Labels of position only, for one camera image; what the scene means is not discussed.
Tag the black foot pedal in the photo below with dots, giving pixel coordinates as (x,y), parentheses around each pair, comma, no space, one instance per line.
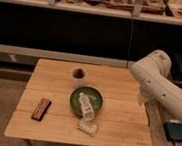
(173,131)

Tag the black red snack bar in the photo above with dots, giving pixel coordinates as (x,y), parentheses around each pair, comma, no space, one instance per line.
(41,109)

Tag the white plastic bottle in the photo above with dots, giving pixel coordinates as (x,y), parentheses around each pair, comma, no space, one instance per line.
(87,110)

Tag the white sponge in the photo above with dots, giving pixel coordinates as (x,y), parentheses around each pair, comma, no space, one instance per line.
(88,127)

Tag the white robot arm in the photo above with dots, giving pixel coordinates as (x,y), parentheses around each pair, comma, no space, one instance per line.
(151,73)

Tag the wooden table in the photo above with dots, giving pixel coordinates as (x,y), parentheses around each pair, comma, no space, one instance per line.
(121,120)

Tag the green ceramic bowl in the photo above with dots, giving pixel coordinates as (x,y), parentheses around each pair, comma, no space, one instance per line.
(94,96)

